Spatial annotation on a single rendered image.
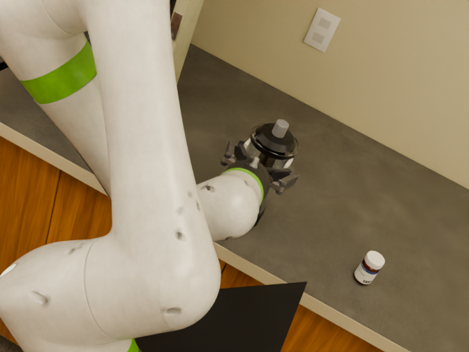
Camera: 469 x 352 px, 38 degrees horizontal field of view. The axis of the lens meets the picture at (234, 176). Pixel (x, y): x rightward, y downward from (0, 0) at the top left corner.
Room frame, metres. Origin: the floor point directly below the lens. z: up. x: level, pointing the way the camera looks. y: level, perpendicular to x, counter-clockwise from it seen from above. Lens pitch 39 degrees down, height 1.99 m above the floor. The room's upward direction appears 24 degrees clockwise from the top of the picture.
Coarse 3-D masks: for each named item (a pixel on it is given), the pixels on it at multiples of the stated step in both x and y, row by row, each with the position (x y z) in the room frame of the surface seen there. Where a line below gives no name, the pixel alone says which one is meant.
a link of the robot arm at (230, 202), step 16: (224, 176) 0.88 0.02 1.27; (240, 176) 0.91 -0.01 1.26; (256, 176) 0.95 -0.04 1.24; (208, 192) 0.84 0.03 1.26; (224, 192) 0.84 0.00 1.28; (240, 192) 0.85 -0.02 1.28; (256, 192) 0.90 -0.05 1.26; (208, 208) 0.82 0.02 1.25; (224, 208) 0.82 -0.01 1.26; (240, 208) 0.83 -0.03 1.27; (256, 208) 0.86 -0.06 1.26; (208, 224) 0.81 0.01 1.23; (224, 224) 0.81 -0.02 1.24; (240, 224) 0.82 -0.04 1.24
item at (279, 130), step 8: (280, 120) 1.20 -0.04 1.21; (264, 128) 1.19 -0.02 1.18; (272, 128) 1.21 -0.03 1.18; (280, 128) 1.18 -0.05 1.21; (264, 136) 1.17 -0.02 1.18; (272, 136) 1.18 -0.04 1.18; (280, 136) 1.18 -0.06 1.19; (288, 136) 1.20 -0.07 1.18; (264, 144) 1.16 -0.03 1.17; (272, 144) 1.16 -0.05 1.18; (280, 144) 1.16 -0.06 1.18; (288, 144) 1.18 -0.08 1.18
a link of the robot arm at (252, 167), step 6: (234, 162) 1.00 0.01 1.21; (240, 162) 0.99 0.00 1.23; (246, 162) 0.99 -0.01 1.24; (252, 162) 0.99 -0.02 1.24; (228, 168) 0.96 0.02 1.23; (246, 168) 0.96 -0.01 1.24; (252, 168) 0.97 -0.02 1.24; (258, 168) 0.99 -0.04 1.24; (258, 174) 0.97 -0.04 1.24; (264, 174) 0.99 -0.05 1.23; (264, 180) 0.97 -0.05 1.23; (264, 186) 0.96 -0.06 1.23; (264, 192) 0.95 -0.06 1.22; (264, 198) 0.96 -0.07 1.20
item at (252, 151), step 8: (256, 128) 1.20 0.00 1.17; (256, 136) 1.17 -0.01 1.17; (296, 144) 1.21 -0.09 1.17; (248, 152) 1.17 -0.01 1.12; (256, 152) 1.16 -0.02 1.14; (272, 152) 1.14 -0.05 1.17; (280, 152) 1.15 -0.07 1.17; (288, 152) 1.17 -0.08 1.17; (296, 152) 1.18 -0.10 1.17; (264, 160) 1.15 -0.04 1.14; (272, 160) 1.15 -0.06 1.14; (280, 160) 1.16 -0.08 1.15; (288, 160) 1.18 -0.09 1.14; (272, 168) 1.15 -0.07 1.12; (272, 192) 1.18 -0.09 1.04; (264, 200) 1.16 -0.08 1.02; (264, 208) 1.18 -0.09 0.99
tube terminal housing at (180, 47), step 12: (180, 0) 1.41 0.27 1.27; (192, 0) 1.43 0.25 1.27; (180, 12) 1.41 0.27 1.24; (192, 12) 1.45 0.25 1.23; (180, 24) 1.41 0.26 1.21; (192, 24) 1.48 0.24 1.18; (180, 36) 1.42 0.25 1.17; (192, 36) 1.51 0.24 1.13; (180, 48) 1.45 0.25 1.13; (180, 60) 1.48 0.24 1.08; (180, 72) 1.51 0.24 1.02
